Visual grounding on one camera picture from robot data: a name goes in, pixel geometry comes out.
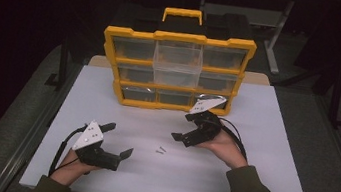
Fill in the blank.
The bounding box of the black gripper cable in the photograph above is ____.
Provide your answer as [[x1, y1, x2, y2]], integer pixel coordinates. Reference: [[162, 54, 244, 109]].
[[47, 119, 90, 182], [213, 116, 254, 161]]

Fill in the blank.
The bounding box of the grid of clear drawers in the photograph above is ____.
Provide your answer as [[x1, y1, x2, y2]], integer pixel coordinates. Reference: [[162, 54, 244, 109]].
[[104, 30, 250, 117]]

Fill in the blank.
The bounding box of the clear plastic drawer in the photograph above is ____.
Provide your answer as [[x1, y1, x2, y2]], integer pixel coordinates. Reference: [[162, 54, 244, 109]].
[[149, 37, 207, 91]]

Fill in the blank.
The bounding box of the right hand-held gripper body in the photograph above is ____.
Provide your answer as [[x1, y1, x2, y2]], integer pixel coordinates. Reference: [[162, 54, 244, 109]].
[[181, 92, 229, 153]]

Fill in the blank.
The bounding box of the person's left hand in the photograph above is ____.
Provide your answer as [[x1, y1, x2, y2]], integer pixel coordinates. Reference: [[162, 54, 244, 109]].
[[48, 146, 103, 191]]

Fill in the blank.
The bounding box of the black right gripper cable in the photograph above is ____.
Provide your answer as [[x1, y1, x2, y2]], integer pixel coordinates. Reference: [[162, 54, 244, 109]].
[[213, 116, 254, 161]]

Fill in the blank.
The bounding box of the person's right hand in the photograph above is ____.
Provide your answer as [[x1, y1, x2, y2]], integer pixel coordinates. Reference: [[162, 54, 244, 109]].
[[194, 126, 253, 172]]

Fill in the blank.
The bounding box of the white desk frame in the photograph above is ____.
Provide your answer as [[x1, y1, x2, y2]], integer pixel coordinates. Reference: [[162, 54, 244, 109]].
[[191, 0, 296, 77]]

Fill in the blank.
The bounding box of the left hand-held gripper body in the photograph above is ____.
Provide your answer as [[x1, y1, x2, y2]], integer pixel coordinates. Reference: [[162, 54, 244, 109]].
[[69, 117, 127, 173]]

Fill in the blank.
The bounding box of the yellow organizer cabinet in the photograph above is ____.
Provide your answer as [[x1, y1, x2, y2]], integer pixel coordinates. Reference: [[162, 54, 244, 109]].
[[94, 0, 262, 124]]

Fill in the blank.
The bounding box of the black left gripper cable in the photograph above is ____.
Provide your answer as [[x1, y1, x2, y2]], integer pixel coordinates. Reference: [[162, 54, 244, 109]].
[[47, 119, 90, 182]]

